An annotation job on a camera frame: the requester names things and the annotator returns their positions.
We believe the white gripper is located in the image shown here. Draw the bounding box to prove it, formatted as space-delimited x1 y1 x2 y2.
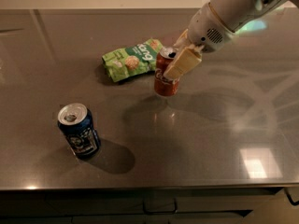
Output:
164 2 235 80

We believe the red coca-cola can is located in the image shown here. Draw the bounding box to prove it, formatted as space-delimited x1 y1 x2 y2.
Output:
154 47 178 97

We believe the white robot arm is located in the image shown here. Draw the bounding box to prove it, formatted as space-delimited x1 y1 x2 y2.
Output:
164 0 299 80

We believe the blue pepsi can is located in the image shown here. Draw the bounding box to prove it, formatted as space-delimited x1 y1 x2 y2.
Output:
57 103 101 159

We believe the green snack bag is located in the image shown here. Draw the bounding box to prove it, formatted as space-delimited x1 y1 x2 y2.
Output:
102 38 163 82

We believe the black drawer handle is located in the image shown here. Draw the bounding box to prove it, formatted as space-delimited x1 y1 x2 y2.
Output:
142 198 178 215

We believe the black handle at right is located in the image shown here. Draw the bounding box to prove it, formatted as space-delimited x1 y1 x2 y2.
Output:
284 188 299 206

